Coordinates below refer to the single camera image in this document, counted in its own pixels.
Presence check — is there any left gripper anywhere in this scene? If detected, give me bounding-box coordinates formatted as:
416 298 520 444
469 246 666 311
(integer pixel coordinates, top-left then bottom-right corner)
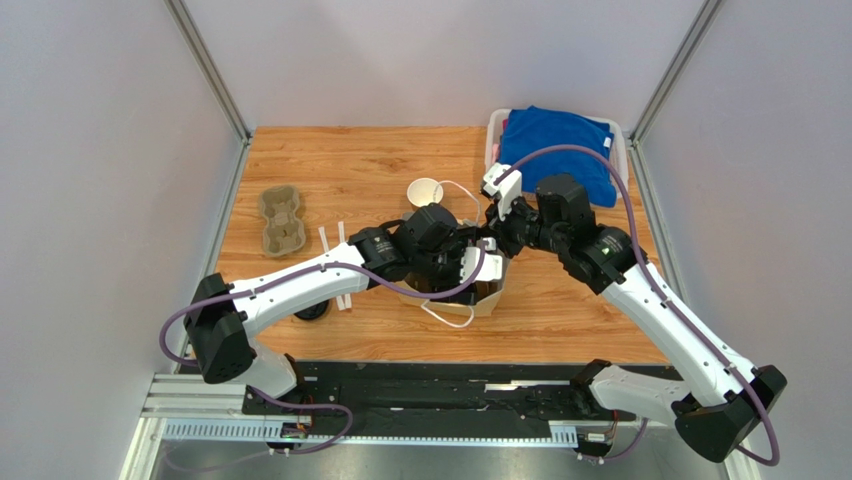
412 230 481 307

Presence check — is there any brown paper bag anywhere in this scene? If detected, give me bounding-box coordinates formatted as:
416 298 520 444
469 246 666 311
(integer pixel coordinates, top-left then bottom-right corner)
398 180 510 329

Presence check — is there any paper coffee cup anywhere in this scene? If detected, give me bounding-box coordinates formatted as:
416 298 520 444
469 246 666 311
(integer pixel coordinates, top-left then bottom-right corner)
406 178 444 208

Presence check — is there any white straw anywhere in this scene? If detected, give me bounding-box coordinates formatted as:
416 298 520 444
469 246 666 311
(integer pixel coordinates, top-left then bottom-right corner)
337 220 352 312
317 226 351 311

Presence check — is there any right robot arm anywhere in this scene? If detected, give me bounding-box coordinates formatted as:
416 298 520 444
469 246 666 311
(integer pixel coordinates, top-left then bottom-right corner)
482 164 788 463

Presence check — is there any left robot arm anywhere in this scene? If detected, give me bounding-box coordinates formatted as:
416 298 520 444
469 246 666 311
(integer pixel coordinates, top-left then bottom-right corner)
177 203 495 398

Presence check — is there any blue folded towel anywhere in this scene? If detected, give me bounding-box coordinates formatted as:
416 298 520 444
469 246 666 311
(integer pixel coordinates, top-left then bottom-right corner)
496 106 618 208

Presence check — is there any white plastic basket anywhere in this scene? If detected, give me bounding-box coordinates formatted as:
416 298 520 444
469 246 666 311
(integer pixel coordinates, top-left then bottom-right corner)
484 109 629 200

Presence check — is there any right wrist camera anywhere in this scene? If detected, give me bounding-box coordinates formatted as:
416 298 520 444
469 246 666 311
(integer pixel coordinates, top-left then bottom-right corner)
481 163 522 220

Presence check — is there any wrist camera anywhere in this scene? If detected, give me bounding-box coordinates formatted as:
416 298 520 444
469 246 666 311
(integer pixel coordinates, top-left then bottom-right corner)
481 163 522 220
460 237 505 283

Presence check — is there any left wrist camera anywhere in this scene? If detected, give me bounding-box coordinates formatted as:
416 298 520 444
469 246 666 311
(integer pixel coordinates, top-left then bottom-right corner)
460 237 505 283

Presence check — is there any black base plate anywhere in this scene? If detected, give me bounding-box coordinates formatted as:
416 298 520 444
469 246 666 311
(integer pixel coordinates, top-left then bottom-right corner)
225 360 691 440

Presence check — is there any aluminium frame rail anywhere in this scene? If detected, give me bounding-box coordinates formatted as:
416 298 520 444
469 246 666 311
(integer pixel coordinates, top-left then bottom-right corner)
139 372 743 449

